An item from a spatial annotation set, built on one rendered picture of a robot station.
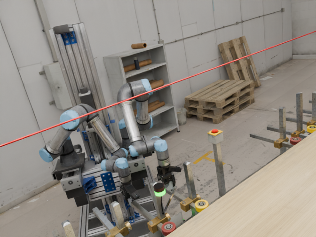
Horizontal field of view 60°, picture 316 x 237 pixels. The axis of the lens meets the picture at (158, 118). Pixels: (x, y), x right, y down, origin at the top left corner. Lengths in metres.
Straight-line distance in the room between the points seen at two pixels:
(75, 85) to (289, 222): 1.69
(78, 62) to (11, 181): 2.34
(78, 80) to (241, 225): 1.52
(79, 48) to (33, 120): 1.99
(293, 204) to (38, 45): 3.38
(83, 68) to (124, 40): 2.45
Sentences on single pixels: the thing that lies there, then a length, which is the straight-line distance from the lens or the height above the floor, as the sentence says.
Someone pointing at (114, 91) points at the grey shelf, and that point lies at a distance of 4.38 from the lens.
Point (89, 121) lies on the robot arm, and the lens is 1.90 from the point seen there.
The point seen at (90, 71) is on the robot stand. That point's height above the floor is 1.68.
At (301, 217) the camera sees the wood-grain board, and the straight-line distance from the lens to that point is 1.64.
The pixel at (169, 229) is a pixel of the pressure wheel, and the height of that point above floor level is 0.91.
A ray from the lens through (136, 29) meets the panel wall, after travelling 4.75.
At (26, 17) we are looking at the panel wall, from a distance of 3.99.
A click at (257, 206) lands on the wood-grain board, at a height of 0.90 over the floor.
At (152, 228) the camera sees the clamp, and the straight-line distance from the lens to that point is 1.70.
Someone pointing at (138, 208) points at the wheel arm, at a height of 0.86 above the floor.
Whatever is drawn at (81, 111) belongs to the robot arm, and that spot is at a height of 1.50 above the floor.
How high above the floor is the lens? 1.97
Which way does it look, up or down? 20 degrees down
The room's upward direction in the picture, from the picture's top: 11 degrees counter-clockwise
